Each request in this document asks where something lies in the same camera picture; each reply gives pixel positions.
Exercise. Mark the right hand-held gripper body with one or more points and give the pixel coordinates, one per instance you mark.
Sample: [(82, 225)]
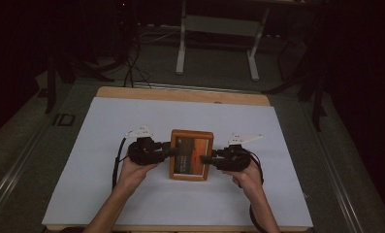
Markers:
[(233, 158)]

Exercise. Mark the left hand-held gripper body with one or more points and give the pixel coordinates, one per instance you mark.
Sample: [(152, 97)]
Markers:
[(144, 152)]

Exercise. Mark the wooden picture frame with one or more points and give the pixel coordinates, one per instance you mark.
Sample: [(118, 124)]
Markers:
[(193, 161)]

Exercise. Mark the person's left hand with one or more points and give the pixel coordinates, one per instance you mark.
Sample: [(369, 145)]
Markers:
[(133, 173)]

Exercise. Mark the person's right hand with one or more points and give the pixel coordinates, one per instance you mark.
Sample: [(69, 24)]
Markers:
[(248, 178)]

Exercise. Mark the white table cover sheet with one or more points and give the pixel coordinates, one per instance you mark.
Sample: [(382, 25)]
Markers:
[(115, 113)]

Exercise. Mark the wooden table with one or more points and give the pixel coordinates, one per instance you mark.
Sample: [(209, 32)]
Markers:
[(180, 95)]

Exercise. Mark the white metal stand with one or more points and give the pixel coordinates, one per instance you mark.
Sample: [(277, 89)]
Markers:
[(219, 26)]

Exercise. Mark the black floor bracket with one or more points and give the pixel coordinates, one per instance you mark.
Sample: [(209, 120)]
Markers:
[(64, 119)]

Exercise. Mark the metal floor rail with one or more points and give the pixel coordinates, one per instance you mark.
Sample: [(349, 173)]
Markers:
[(335, 174), (15, 168)]

